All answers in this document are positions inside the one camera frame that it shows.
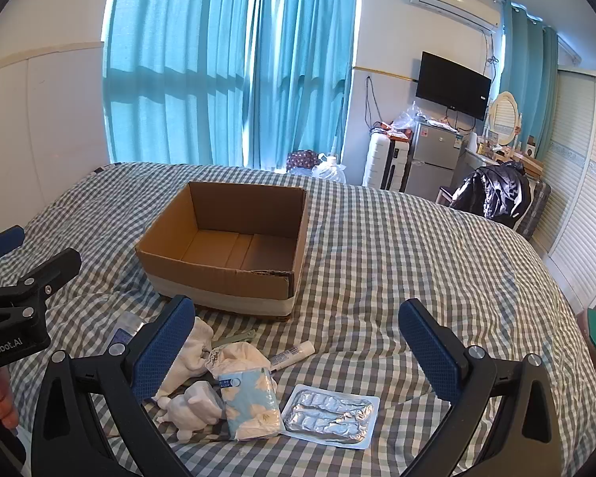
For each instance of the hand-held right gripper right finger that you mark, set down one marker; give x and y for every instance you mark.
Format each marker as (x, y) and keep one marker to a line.
(429, 348)

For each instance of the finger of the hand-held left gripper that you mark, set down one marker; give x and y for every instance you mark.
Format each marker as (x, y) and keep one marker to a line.
(2, 243)
(54, 268)

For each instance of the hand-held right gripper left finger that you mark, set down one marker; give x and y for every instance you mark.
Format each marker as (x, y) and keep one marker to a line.
(164, 343)

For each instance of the pale green clip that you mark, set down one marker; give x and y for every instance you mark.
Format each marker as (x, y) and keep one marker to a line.
(233, 338)

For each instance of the white cloth toy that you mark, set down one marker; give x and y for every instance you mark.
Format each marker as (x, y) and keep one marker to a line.
(193, 407)

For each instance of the brown cardboard box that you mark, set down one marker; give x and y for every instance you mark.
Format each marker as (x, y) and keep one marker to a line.
(218, 258)

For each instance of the floral tissue packet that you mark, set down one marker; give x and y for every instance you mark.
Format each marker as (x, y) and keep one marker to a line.
(251, 402)

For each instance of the silver blister pack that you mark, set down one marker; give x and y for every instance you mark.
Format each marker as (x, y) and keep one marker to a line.
(330, 417)

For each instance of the white tube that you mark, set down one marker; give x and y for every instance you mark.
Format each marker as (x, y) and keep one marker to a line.
(293, 353)

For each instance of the person's left hand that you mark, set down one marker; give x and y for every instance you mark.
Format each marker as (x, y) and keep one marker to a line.
(2, 397)

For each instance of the green checked bed blanket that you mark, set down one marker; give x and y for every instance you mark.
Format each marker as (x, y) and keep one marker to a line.
(377, 258)

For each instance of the black jacket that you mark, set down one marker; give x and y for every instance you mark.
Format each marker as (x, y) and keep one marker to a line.
(496, 194)

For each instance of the silver small fridge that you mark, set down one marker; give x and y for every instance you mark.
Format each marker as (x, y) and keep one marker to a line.
(432, 159)

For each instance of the white suitcase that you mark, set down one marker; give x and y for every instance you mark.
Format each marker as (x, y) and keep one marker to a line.
(380, 164)

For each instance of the white dressing table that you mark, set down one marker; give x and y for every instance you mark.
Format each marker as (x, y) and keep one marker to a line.
(477, 159)

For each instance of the clear water jug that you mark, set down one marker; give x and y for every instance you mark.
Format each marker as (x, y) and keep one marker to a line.
(330, 171)

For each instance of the orange packets on suitcase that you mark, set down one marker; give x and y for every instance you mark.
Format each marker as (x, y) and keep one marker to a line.
(395, 133)

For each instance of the white slatted wardrobe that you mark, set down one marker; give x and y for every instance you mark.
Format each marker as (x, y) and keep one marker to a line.
(576, 184)

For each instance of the dark patterned bag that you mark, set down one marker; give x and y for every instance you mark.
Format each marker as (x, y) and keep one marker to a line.
(303, 160)

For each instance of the clear plastic bag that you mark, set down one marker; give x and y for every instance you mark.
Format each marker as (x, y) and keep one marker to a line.
(406, 118)

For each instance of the oval white mirror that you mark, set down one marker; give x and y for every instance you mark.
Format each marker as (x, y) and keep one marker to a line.
(504, 117)

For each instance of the wide teal curtain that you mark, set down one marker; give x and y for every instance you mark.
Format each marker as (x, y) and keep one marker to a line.
(179, 59)

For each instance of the teal curtain beside wardrobe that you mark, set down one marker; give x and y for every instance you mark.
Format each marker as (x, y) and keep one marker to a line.
(526, 84)

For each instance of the narrow teal curtain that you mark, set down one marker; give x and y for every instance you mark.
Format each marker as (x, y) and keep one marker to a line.
(303, 69)

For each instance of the white air conditioner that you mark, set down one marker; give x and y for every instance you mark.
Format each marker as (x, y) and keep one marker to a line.
(452, 0)

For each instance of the black wall television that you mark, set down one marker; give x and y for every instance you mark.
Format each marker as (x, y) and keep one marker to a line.
(452, 87)

